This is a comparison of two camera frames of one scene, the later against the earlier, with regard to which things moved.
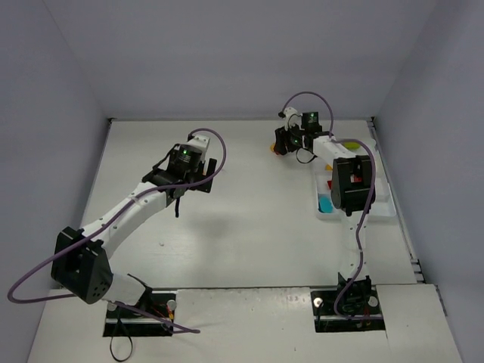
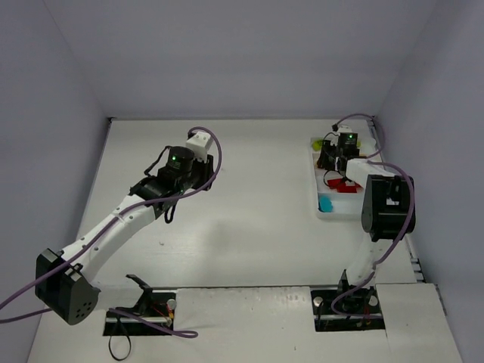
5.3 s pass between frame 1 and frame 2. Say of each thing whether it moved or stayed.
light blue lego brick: stayed
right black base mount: stayed
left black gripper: stayed
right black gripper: moved
